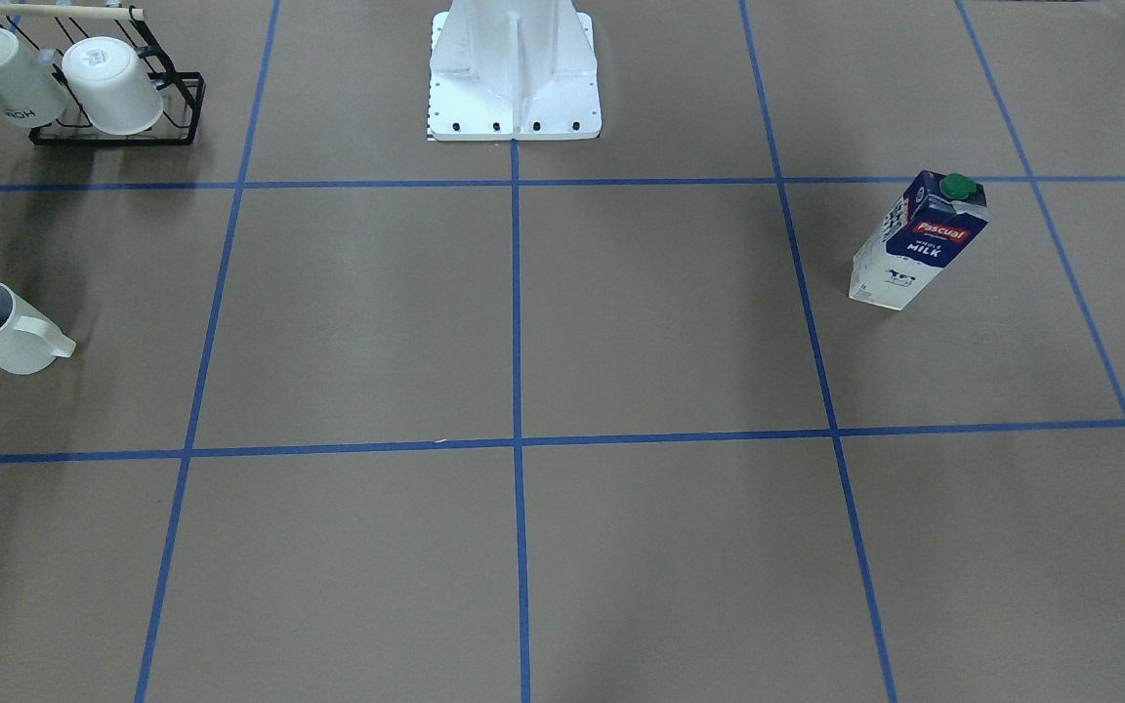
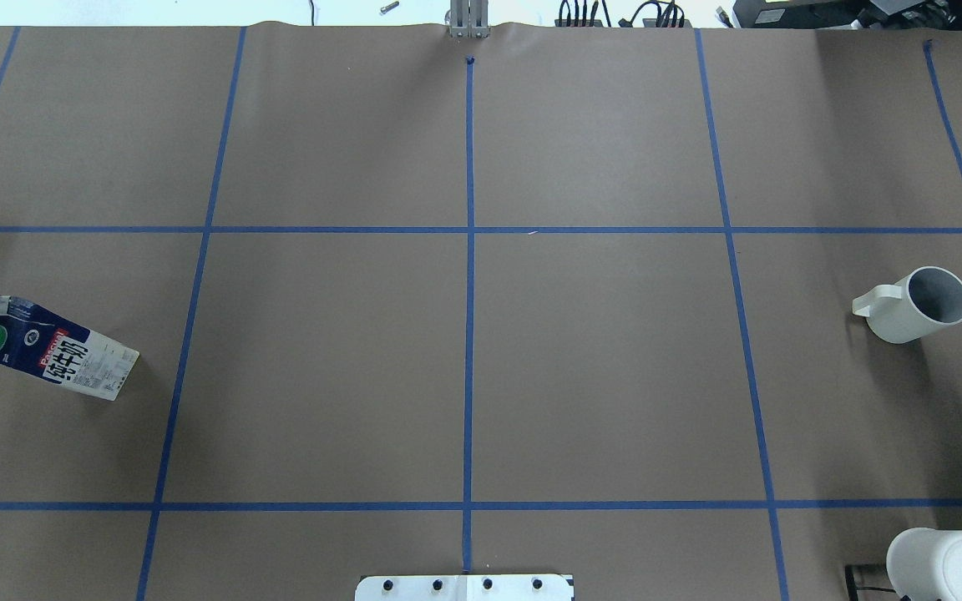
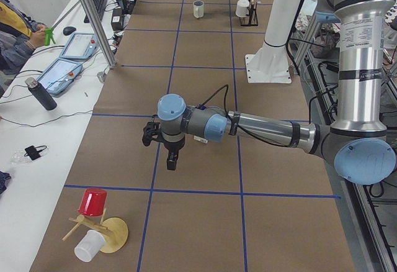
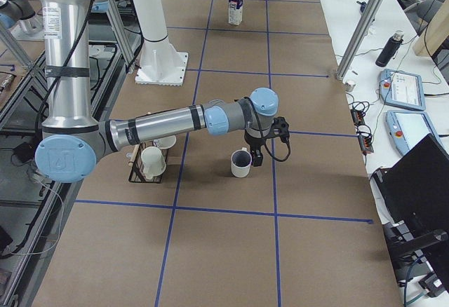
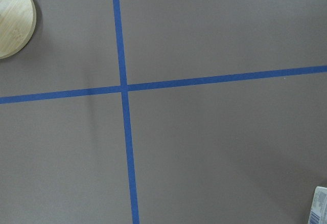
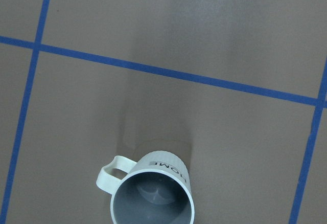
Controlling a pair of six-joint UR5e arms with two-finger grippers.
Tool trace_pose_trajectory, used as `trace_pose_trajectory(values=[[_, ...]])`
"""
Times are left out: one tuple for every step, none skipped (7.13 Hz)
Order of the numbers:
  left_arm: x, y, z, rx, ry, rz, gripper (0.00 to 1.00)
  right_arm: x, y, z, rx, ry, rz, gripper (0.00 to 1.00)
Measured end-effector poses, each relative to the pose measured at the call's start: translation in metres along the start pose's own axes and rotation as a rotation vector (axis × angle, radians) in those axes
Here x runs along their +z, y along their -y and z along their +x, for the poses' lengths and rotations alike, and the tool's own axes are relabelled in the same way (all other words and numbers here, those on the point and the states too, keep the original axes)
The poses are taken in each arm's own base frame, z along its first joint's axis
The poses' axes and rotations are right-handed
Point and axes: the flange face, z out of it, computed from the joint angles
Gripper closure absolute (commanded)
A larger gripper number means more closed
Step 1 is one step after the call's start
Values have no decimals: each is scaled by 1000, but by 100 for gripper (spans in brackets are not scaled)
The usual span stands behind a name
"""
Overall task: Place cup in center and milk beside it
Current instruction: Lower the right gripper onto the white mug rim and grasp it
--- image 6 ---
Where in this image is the white ribbed HOME mug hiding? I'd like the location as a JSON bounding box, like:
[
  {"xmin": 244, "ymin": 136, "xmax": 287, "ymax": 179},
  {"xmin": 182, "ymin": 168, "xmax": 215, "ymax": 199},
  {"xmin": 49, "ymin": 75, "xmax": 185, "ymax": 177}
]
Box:
[{"xmin": 96, "ymin": 151, "xmax": 195, "ymax": 223}]

